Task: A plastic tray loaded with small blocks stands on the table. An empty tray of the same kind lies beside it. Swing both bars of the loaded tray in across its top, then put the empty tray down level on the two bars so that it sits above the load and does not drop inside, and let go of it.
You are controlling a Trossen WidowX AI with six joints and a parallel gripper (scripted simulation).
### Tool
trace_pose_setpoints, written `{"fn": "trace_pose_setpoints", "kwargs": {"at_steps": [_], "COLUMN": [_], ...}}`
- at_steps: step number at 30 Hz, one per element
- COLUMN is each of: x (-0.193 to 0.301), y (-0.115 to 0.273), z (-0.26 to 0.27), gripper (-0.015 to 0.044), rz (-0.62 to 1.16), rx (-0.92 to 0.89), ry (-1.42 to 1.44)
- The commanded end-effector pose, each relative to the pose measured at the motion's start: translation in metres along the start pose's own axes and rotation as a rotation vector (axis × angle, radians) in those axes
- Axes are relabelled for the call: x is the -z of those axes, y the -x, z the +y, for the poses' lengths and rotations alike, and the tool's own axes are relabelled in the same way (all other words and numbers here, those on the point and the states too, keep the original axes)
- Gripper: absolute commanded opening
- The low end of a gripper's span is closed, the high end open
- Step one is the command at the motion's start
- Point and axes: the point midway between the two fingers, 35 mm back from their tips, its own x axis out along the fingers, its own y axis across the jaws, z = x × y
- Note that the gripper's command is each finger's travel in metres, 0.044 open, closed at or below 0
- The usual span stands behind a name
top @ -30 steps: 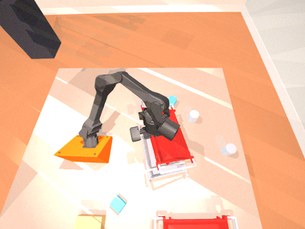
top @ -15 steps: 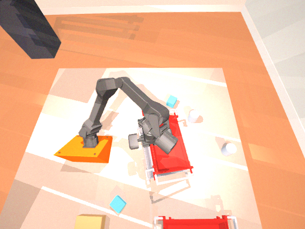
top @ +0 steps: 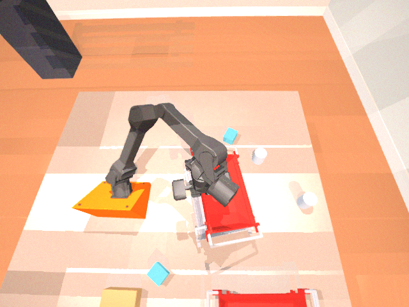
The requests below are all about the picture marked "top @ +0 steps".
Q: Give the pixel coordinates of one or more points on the light blue block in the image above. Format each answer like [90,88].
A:
[158,273]
[230,136]

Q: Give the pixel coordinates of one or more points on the white cylinder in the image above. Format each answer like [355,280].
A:
[259,156]
[306,200]

